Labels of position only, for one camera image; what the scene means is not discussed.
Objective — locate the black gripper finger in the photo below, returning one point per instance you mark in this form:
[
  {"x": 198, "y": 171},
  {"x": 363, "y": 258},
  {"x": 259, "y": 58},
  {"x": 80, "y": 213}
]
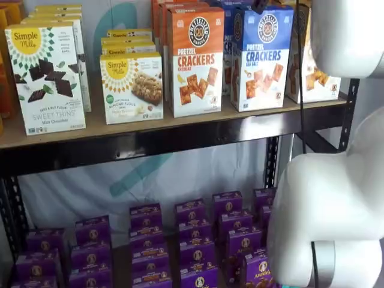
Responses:
[{"x": 259, "y": 5}]

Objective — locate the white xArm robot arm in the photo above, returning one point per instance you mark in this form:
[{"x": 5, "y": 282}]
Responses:
[{"x": 330, "y": 195}]

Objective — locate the blue white pretzel crackers box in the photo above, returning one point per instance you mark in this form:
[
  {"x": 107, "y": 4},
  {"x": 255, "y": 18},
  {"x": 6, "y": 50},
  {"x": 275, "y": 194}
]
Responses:
[
  {"x": 261, "y": 75},
  {"x": 228, "y": 60}
]

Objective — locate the orange cheddar pretzel crackers box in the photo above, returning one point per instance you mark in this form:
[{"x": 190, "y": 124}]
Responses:
[
  {"x": 195, "y": 75},
  {"x": 163, "y": 45},
  {"x": 155, "y": 21}
]

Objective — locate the white orange cracker box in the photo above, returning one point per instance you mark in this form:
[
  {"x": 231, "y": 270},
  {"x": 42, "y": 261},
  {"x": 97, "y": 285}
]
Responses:
[{"x": 315, "y": 87}]

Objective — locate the wooden shelf board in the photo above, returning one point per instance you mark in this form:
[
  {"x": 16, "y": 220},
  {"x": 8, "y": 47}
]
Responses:
[{"x": 195, "y": 120}]

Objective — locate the Simple Mills almond bars box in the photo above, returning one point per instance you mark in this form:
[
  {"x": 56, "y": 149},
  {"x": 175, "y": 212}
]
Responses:
[
  {"x": 129, "y": 33},
  {"x": 129, "y": 45},
  {"x": 132, "y": 90}
]

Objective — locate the purple Annie's snack box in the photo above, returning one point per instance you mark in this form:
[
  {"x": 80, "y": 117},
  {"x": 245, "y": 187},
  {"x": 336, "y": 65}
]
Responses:
[
  {"x": 196, "y": 255},
  {"x": 264, "y": 199},
  {"x": 266, "y": 217},
  {"x": 146, "y": 219},
  {"x": 153, "y": 282},
  {"x": 151, "y": 265},
  {"x": 36, "y": 267},
  {"x": 195, "y": 232},
  {"x": 147, "y": 240},
  {"x": 228, "y": 205},
  {"x": 259, "y": 274},
  {"x": 91, "y": 258},
  {"x": 237, "y": 223},
  {"x": 33, "y": 283},
  {"x": 192, "y": 213},
  {"x": 45, "y": 243},
  {"x": 244, "y": 243},
  {"x": 90, "y": 280},
  {"x": 199, "y": 280},
  {"x": 93, "y": 232}
]

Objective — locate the Simple Mills sweet thins box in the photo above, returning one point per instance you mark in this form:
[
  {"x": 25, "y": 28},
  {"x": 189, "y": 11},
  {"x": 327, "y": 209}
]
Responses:
[
  {"x": 51, "y": 19},
  {"x": 58, "y": 7},
  {"x": 45, "y": 90},
  {"x": 54, "y": 15}
]

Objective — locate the orange snack box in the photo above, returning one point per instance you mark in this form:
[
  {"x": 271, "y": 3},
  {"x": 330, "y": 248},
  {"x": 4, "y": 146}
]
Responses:
[{"x": 6, "y": 75}]

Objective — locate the white backdrop with teal logo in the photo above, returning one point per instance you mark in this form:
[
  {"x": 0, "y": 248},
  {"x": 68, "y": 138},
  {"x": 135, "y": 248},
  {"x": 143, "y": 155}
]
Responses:
[{"x": 90, "y": 186}]

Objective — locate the purple Annie's snack boxes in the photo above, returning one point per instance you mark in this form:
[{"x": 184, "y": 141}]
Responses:
[{"x": 121, "y": 264}]

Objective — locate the black metal shelf frame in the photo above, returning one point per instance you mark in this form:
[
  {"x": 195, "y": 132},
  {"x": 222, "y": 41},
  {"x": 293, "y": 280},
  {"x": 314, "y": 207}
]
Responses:
[{"x": 150, "y": 147}]

